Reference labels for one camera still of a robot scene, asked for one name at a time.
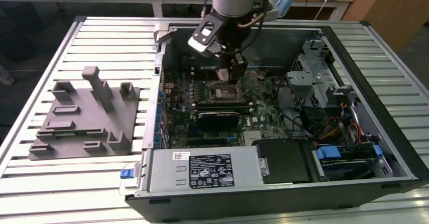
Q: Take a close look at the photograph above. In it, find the silver CPU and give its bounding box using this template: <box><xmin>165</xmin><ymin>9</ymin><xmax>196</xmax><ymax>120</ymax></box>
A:
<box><xmin>216</xmin><ymin>68</ymin><xmax>231</xmax><ymax>82</ymax></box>

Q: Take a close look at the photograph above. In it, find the CPU socket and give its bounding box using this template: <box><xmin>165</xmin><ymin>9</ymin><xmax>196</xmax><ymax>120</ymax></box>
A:
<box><xmin>207</xmin><ymin>80</ymin><xmax>244</xmax><ymax>103</ymax></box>

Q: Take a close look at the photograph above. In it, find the green RAM stick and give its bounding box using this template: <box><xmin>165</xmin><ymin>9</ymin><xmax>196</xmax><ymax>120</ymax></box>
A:
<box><xmin>196</xmin><ymin>107</ymin><xmax>251</xmax><ymax>115</ymax></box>

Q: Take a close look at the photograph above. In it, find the silver metal drive cage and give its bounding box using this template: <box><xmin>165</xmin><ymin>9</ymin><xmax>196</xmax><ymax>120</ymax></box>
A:
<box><xmin>286</xmin><ymin>40</ymin><xmax>339</xmax><ymax>109</ymax></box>

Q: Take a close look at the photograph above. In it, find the green motherboard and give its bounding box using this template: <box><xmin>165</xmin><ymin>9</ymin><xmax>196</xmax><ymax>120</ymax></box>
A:
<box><xmin>163</xmin><ymin>68</ymin><xmax>294</xmax><ymax>150</ymax></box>

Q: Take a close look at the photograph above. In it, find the black graphics card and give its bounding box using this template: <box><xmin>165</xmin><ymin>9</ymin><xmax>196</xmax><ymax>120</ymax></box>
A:
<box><xmin>192</xmin><ymin>110</ymin><xmax>242</xmax><ymax>130</ymax></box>

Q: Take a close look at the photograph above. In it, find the silver chipset heatsink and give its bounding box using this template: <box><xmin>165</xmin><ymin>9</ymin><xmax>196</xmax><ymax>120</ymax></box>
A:
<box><xmin>243</xmin><ymin>130</ymin><xmax>263</xmax><ymax>145</ymax></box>

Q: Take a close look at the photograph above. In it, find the black plastic shroud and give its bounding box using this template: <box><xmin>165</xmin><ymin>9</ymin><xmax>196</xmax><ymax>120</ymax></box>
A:
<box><xmin>255</xmin><ymin>138</ymin><xmax>318</xmax><ymax>185</ymax></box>

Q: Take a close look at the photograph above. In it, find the hard disk in blue carrier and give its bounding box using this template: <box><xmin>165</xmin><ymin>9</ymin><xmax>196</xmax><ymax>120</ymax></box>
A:
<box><xmin>311</xmin><ymin>144</ymin><xmax>382</xmax><ymax>182</ymax></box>

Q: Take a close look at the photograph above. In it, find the silver power supply unit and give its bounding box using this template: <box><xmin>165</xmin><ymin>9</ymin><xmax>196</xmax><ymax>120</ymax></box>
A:
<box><xmin>137</xmin><ymin>147</ymin><xmax>259</xmax><ymax>192</ymax></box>

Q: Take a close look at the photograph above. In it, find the grey parts rack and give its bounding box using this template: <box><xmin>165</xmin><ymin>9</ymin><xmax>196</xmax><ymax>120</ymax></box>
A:
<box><xmin>26</xmin><ymin>65</ymin><xmax>141</xmax><ymax>161</ymax></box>

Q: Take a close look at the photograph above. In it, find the wooden cabinet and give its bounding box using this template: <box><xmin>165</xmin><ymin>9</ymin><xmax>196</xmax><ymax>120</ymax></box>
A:
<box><xmin>341</xmin><ymin>0</ymin><xmax>429</xmax><ymax>55</ymax></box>

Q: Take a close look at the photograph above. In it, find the black open PC case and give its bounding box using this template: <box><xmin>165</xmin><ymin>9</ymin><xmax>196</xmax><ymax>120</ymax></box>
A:
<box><xmin>119</xmin><ymin>20</ymin><xmax>429</xmax><ymax>223</ymax></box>

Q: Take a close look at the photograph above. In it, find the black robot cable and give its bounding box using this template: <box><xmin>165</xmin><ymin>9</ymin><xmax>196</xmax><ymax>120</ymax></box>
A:
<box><xmin>231</xmin><ymin>0</ymin><xmax>272</xmax><ymax>64</ymax></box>

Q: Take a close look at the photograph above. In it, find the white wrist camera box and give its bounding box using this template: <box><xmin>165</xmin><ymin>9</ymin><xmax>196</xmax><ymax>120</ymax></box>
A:
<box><xmin>185</xmin><ymin>20</ymin><xmax>232</xmax><ymax>58</ymax></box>

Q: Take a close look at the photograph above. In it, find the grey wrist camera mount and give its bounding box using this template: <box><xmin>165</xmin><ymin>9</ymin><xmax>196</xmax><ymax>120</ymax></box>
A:
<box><xmin>252</xmin><ymin>7</ymin><xmax>279</xmax><ymax>23</ymax></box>

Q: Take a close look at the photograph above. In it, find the black internal cable loop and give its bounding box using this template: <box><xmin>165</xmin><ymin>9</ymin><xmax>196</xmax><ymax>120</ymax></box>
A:
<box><xmin>279</xmin><ymin>103</ymin><xmax>324</xmax><ymax>144</ymax></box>

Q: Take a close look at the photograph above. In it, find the orange power wire bundle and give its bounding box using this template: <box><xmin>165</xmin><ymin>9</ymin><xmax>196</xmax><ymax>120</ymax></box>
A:
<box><xmin>312</xmin><ymin>100</ymin><xmax>365</xmax><ymax>146</ymax></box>

